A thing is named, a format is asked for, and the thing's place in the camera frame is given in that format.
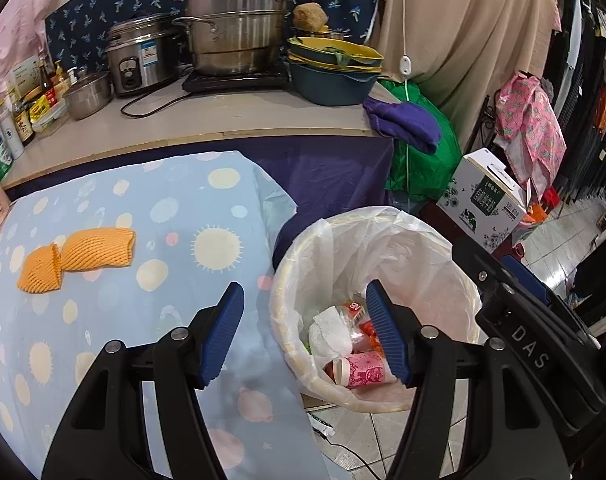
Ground orange snack wrapper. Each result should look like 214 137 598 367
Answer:
342 301 384 356

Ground white paper towel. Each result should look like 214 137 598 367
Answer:
308 306 353 367

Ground white lined trash bin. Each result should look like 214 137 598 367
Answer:
268 205 484 415

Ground pink paper cup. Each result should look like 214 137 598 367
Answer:
332 351 397 389

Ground blue dotted tablecloth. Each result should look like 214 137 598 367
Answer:
0 152 345 479

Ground orange foam net right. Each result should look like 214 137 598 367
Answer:
61 228 136 272

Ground orange foam net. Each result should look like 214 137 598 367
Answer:
61 228 136 272
16 244 62 294

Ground white green carton box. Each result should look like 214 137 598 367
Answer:
437 148 531 252

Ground green plastic bag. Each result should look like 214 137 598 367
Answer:
379 79 462 202

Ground orange foam net left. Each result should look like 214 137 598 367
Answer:
16 244 62 294

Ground purple cloth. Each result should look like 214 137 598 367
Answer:
362 96 442 155

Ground pink floral garment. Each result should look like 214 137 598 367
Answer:
495 72 566 202

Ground black induction cooker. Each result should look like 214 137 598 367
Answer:
181 65 289 94

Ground small steel pot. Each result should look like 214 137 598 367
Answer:
64 72 113 120

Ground stacked teal yellow basins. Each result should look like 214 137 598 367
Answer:
286 37 384 106

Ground white cylinder canister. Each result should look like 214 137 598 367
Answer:
0 106 24 159

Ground soy sauce bottle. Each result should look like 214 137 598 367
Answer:
9 89 35 146

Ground steel rice cooker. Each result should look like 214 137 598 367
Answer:
105 13 180 98

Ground beige curtain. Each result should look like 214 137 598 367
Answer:
372 0 558 145

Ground stacked steel steamer pot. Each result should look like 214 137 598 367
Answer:
173 0 288 76

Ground brown loofah sponge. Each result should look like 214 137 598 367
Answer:
292 2 329 32

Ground pink floral curtain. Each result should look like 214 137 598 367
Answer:
0 0 52 98

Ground white cord switch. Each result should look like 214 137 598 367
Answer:
399 55 412 79

